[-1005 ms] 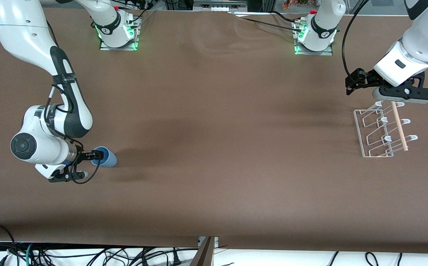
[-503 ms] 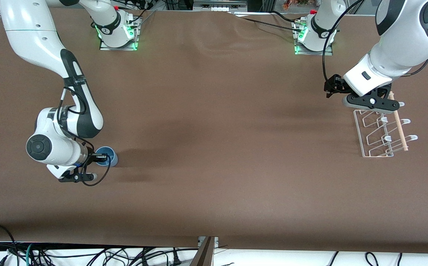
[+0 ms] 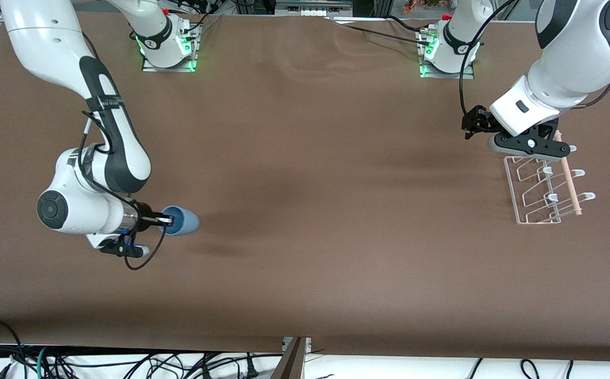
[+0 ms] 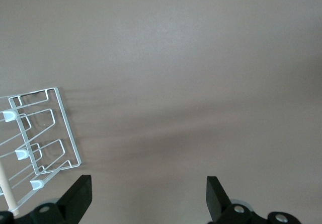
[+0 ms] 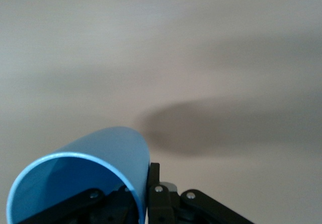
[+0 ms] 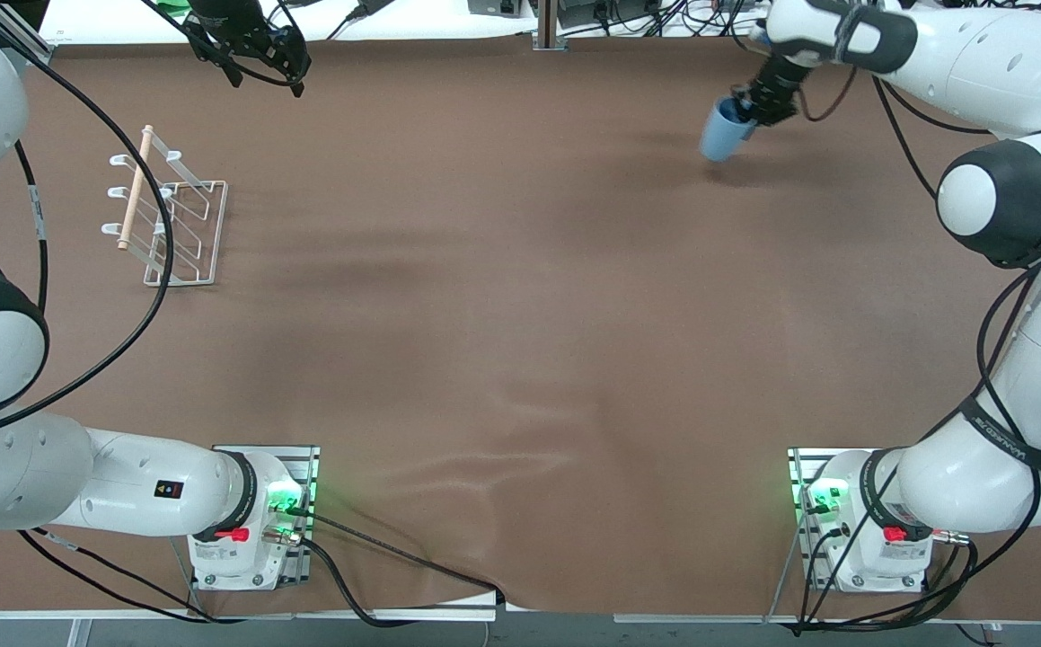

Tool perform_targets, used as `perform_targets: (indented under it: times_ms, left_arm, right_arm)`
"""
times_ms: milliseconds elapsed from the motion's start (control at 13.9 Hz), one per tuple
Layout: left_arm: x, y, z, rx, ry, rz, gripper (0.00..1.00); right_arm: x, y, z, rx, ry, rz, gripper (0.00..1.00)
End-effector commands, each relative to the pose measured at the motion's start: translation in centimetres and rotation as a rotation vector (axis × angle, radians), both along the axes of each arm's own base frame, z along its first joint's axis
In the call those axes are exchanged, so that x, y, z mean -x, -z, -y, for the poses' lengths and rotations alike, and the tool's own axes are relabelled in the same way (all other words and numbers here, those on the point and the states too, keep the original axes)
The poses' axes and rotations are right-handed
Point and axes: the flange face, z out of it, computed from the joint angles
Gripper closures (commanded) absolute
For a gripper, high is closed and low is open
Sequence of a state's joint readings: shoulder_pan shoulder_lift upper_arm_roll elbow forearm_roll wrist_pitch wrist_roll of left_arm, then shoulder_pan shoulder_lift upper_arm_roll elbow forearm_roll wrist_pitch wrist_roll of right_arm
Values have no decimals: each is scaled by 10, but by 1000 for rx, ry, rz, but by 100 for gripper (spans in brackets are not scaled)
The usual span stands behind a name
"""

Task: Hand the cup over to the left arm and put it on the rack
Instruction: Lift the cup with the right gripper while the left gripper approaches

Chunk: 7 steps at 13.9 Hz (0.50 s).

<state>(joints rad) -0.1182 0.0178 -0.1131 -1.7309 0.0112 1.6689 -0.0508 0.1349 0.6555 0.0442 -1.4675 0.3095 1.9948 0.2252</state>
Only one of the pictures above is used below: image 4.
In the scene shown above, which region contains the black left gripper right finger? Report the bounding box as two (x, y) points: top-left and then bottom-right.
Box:
(206, 175), (303, 224)

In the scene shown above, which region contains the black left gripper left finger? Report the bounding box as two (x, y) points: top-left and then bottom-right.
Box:
(0, 175), (93, 224)

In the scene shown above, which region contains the white wire cup rack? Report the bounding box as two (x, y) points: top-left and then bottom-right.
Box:
(0, 87), (83, 216)

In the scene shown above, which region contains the wooden rack rod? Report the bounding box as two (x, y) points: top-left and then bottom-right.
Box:
(0, 161), (17, 209)

